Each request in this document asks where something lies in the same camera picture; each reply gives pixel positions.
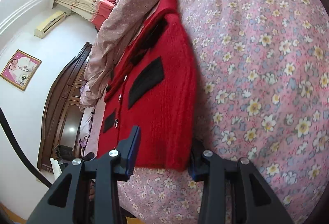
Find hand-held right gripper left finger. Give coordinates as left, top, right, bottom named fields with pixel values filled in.
left=26, top=125, right=142, bottom=224

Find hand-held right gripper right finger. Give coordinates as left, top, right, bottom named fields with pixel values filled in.
left=188, top=140, right=293, bottom=224

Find red knitted sweater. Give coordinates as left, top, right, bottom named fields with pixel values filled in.
left=97, top=0, right=198, bottom=172

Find lilac frilled pillow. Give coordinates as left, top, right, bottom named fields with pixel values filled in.
left=78, top=85, right=97, bottom=152

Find dark wooden headboard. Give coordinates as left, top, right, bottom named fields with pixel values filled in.
left=37, top=42, right=93, bottom=172

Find pink floral bed sheet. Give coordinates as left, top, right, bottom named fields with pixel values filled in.
left=85, top=0, right=329, bottom=224

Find pink floral duvet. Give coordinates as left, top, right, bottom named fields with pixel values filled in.
left=78, top=0, right=205, bottom=112

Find cream and red curtain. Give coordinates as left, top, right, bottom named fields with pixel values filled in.
left=55, top=0, right=124, bottom=31

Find black cable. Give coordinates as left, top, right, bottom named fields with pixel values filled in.
left=0, top=107, right=53, bottom=187

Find framed wall picture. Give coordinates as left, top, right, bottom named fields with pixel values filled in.
left=0, top=49, right=42, bottom=91

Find wall air conditioner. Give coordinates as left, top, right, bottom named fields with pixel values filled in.
left=34, top=10, right=66, bottom=39

